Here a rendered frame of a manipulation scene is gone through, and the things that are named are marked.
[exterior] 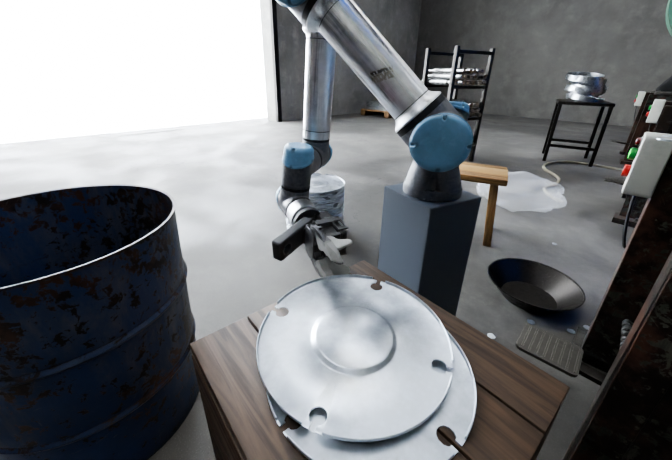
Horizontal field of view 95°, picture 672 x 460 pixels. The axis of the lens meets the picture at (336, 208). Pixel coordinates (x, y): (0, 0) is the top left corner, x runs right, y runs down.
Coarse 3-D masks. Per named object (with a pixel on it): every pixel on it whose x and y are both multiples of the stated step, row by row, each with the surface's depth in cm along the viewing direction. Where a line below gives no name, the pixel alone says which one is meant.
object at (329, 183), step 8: (312, 176) 160; (320, 176) 160; (328, 176) 160; (336, 176) 159; (312, 184) 147; (320, 184) 147; (328, 184) 149; (336, 184) 149; (344, 184) 148; (312, 192) 137; (320, 192) 137; (328, 192) 139
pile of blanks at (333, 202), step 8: (336, 192) 144; (344, 192) 150; (312, 200) 138; (320, 200) 139; (328, 200) 140; (336, 200) 143; (320, 208) 140; (328, 208) 142; (336, 208) 146; (288, 224) 152
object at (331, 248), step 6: (318, 240) 61; (330, 240) 59; (336, 240) 61; (342, 240) 61; (348, 240) 61; (318, 246) 62; (324, 246) 58; (330, 246) 57; (336, 246) 58; (342, 246) 58; (324, 252) 59; (330, 252) 57; (336, 252) 56; (330, 258) 57; (336, 258) 56
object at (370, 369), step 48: (336, 288) 57; (384, 288) 57; (288, 336) 47; (336, 336) 46; (384, 336) 47; (432, 336) 48; (288, 384) 40; (336, 384) 40; (384, 384) 40; (432, 384) 41; (336, 432) 35; (384, 432) 35
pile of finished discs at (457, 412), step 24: (456, 360) 45; (456, 384) 42; (456, 408) 39; (288, 432) 36; (312, 432) 36; (408, 432) 36; (432, 432) 36; (456, 432) 36; (312, 456) 34; (336, 456) 34; (360, 456) 34; (384, 456) 34; (408, 456) 34; (432, 456) 34
